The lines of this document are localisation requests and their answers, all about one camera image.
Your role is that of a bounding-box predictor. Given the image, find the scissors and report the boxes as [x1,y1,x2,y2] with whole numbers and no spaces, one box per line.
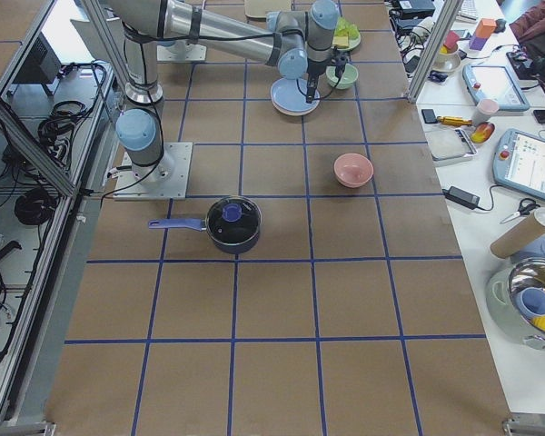
[500,197,540,224]

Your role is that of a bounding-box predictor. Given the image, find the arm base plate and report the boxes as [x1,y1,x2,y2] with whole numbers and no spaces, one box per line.
[113,142,193,201]
[157,41,207,64]

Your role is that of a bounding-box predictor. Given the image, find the green plate with food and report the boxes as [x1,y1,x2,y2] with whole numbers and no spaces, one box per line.
[345,36,361,50]

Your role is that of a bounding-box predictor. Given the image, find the blue cup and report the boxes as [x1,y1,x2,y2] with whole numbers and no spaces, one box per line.
[514,287,545,319]

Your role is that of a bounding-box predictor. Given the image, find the toy mango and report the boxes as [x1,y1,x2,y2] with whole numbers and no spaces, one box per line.
[470,122,495,144]

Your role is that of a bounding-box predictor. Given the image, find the teach pendant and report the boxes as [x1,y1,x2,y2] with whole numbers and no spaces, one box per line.
[492,129,545,201]
[461,64,530,112]

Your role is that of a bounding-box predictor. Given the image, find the kitchen scale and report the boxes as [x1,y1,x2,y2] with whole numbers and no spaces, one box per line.
[425,128,478,165]

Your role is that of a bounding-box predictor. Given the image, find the bread slice on plate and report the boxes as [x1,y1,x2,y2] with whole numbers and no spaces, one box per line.
[332,35,349,50]

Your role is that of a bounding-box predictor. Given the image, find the grey pot with handles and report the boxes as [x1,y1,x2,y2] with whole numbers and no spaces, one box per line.
[485,269,526,344]

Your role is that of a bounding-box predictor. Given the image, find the coloured toy blocks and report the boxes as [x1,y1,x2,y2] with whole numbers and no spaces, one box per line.
[468,18,497,51]

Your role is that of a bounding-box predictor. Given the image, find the aluminium frame post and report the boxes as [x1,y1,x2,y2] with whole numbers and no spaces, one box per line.
[406,0,462,104]

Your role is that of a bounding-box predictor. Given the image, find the blue plate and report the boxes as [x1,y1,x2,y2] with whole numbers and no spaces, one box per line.
[270,78,320,111]

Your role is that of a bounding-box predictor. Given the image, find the white bowl with fruit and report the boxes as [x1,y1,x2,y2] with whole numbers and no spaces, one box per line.
[432,31,461,73]

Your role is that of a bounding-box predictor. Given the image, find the cream plate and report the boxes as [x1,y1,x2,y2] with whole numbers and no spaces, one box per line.
[272,102,318,117]

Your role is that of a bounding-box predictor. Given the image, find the pink bowl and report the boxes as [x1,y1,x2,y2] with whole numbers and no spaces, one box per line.
[333,153,374,188]

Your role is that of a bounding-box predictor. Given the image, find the near teach pendant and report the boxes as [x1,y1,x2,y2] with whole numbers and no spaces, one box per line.
[492,129,545,201]

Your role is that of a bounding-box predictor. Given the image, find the far teach pendant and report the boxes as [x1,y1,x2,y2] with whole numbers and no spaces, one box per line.
[461,64,530,112]

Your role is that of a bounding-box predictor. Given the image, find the steel mixing bowl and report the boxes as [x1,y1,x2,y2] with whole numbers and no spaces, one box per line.
[508,258,545,351]

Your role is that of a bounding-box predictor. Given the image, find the white cup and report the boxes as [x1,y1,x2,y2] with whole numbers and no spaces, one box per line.
[471,98,500,126]

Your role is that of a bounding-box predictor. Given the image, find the black power adapter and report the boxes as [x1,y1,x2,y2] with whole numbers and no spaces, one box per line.
[442,186,480,210]

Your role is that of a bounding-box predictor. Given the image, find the cardboard tube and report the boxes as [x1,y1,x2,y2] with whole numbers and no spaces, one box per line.
[490,207,545,259]

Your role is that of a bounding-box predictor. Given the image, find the lettuce leaf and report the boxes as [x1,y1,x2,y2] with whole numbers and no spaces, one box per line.
[334,16,360,39]

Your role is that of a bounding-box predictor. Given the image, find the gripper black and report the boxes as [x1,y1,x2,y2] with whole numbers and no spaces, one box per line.
[305,46,348,102]

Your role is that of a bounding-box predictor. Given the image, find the yellow screwdriver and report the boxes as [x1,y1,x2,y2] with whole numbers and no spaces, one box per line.
[437,116,472,127]

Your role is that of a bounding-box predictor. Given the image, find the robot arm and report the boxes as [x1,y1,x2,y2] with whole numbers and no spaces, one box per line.
[157,40,187,53]
[108,1,345,117]

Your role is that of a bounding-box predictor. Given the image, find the blue saucepan with lid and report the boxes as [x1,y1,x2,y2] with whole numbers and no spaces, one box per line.
[148,196,262,254]

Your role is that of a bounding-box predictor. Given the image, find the green bowl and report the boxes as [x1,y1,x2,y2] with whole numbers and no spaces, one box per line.
[325,64,359,90]

